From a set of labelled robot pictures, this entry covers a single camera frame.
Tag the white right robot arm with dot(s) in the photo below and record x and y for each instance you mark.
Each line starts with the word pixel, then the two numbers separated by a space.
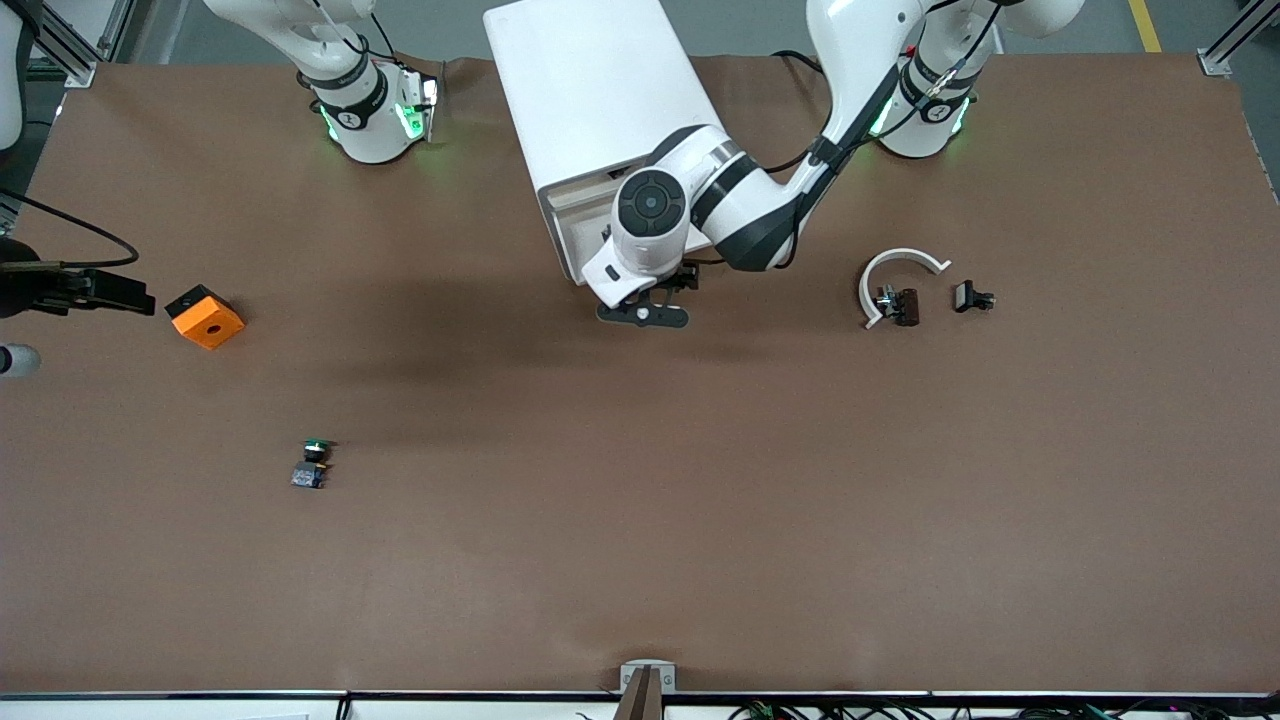
pixel 350 110

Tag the green push button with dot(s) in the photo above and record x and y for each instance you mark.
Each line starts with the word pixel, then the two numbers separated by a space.
pixel 310 470

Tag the orange box with hole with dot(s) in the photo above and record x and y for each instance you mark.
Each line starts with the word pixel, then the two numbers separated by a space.
pixel 210 325

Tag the grey metal bracket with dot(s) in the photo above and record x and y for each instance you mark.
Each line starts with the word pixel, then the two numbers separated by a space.
pixel 668 680

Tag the brown table mat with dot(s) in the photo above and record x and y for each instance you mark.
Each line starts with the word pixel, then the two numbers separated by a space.
pixel 640 500

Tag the white drawer cabinet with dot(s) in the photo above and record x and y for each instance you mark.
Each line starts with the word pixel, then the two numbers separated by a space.
pixel 580 90

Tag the black square push switch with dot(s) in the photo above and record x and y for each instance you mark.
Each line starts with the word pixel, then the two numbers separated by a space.
pixel 966 295

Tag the brown cylindrical capacitor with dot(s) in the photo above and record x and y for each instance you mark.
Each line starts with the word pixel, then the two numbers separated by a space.
pixel 908 308

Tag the white curved pipe clamp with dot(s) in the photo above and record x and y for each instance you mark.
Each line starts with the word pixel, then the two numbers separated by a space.
pixel 903 253

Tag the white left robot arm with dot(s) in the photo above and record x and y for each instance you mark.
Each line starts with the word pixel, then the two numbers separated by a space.
pixel 750 200

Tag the white base connector box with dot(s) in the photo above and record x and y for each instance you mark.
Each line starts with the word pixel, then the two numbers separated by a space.
pixel 418 105

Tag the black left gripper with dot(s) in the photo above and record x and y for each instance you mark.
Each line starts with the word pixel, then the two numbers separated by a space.
pixel 683 277

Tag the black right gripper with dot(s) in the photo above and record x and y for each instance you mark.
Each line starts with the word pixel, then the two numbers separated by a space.
pixel 40 291

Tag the aluminium frame profile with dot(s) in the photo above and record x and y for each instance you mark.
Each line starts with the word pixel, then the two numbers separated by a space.
pixel 80 70
pixel 1215 60

